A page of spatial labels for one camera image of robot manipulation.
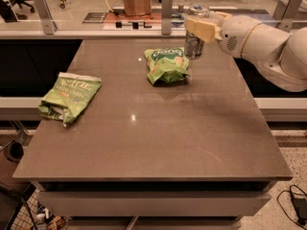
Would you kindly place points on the green snack bag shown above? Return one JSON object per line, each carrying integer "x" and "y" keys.
{"x": 166, "y": 64}

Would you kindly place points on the black power adapter with cable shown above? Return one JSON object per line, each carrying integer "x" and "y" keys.
{"x": 299, "y": 201}

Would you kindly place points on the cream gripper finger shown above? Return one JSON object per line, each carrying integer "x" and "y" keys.
{"x": 206, "y": 31}
{"x": 219, "y": 17}

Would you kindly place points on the green jalapeno chip bag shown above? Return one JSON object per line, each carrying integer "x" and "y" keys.
{"x": 69, "y": 97}

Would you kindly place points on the middle metal glass bracket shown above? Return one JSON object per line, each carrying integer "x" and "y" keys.
{"x": 166, "y": 16}

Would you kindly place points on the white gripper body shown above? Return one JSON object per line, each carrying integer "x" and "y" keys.
{"x": 235, "y": 34}

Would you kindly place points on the silver redbull can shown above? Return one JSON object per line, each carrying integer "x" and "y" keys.
{"x": 193, "y": 46}

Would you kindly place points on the left metal glass bracket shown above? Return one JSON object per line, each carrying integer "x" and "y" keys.
{"x": 48, "y": 24}

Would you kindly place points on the right metal glass bracket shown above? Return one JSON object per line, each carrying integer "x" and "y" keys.
{"x": 285, "y": 14}

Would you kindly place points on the metal glass bracket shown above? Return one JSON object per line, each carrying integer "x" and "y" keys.
{"x": 48, "y": 24}
{"x": 285, "y": 14}
{"x": 166, "y": 16}

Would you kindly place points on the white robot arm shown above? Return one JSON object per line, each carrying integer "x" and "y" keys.
{"x": 280, "y": 57}

